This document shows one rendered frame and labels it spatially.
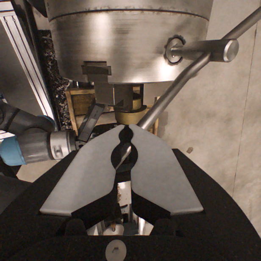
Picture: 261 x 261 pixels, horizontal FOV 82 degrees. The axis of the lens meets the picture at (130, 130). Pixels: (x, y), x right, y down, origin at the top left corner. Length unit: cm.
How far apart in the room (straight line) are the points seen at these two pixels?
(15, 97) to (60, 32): 111
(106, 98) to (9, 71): 111
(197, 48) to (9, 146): 42
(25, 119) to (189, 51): 44
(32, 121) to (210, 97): 190
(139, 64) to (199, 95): 176
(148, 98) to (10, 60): 108
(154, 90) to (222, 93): 183
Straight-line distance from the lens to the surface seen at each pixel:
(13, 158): 45
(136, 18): 24
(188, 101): 191
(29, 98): 135
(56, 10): 30
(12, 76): 134
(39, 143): 42
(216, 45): 20
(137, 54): 23
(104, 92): 27
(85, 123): 39
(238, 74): 229
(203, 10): 30
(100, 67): 25
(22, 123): 51
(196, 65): 19
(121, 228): 67
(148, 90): 39
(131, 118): 38
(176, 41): 26
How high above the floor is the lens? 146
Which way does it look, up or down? 59 degrees down
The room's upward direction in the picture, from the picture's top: 149 degrees clockwise
